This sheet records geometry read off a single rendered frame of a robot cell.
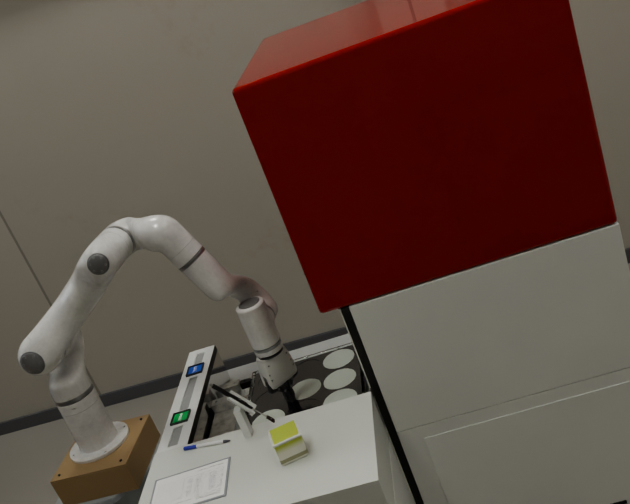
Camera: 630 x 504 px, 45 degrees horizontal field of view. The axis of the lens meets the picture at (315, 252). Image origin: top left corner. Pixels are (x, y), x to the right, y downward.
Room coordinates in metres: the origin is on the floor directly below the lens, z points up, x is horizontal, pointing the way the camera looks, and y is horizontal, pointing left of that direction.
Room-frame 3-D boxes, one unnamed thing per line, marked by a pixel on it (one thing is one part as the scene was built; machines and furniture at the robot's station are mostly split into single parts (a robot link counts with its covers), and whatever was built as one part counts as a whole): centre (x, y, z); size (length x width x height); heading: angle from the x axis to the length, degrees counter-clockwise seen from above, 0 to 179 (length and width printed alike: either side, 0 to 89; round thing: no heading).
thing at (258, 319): (1.95, 0.22, 1.17); 0.09 x 0.08 x 0.13; 162
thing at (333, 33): (2.08, -0.39, 1.52); 0.81 x 0.75 x 0.60; 171
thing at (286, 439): (1.59, 0.23, 1.00); 0.07 x 0.07 x 0.07; 6
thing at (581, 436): (2.07, -0.41, 0.41); 0.82 x 0.70 x 0.82; 171
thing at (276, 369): (1.94, 0.22, 1.03); 0.10 x 0.07 x 0.11; 124
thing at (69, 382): (2.13, 0.82, 1.22); 0.19 x 0.12 x 0.24; 166
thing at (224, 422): (2.00, 0.44, 0.87); 0.36 x 0.08 x 0.03; 171
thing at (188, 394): (2.10, 0.52, 0.89); 0.55 x 0.09 x 0.14; 171
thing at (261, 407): (1.97, 0.17, 0.90); 0.34 x 0.34 x 0.01; 81
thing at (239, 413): (1.75, 0.32, 1.03); 0.06 x 0.04 x 0.13; 81
